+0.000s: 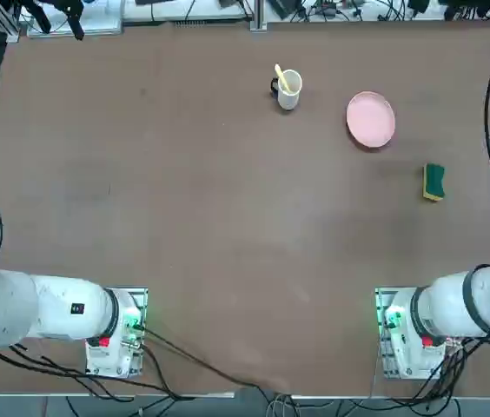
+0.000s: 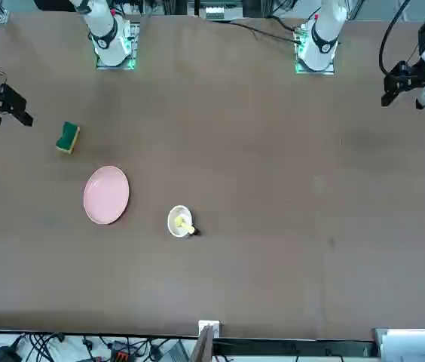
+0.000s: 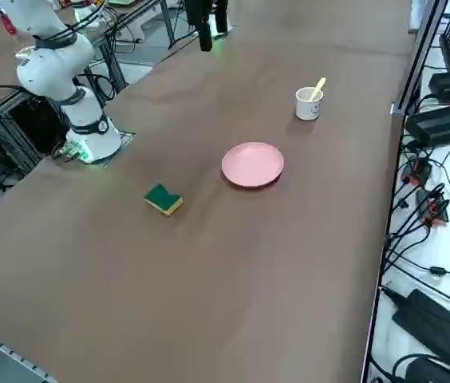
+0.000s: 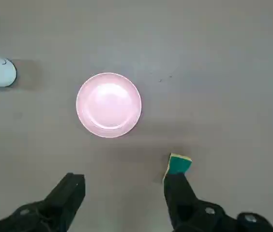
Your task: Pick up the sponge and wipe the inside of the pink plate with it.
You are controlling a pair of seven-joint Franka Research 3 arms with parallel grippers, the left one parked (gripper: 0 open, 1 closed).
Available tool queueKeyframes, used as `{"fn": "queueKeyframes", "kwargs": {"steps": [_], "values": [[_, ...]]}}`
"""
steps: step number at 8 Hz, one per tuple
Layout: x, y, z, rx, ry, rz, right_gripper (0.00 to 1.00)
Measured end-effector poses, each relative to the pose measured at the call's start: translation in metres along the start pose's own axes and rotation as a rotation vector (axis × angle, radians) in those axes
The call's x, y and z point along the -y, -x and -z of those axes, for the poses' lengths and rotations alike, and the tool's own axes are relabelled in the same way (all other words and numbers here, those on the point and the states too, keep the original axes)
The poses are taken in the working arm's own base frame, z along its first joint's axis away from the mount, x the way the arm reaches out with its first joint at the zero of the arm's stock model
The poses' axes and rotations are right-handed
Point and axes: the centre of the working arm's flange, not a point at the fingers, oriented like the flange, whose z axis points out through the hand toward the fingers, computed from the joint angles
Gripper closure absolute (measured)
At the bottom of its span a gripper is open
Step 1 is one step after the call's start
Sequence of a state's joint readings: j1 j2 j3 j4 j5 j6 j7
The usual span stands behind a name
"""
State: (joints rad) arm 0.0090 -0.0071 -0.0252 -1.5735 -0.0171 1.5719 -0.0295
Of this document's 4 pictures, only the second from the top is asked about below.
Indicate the pink plate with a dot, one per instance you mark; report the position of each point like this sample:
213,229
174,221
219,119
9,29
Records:
106,195

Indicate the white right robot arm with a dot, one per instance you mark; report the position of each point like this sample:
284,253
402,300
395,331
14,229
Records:
105,30

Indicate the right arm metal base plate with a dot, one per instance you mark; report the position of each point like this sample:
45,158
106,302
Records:
116,67

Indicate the green and yellow sponge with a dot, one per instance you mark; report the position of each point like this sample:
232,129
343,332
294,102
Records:
67,137

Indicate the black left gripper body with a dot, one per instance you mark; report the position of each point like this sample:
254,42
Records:
410,75

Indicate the yellow spoon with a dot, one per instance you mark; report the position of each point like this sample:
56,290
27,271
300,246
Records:
186,226

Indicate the metal framed white tray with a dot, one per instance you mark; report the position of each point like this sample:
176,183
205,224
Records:
416,347

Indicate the black power adapter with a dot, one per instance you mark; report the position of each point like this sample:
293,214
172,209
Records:
5,355

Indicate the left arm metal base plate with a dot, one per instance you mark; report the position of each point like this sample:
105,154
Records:
316,71

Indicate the aluminium corner bracket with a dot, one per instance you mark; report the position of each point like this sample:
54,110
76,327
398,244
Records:
1,18

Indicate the upright post with bracket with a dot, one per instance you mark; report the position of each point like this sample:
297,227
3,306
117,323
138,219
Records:
203,347

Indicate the power strip with red switches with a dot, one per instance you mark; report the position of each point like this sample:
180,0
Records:
120,354

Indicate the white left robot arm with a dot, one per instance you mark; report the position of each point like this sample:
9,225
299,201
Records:
323,37

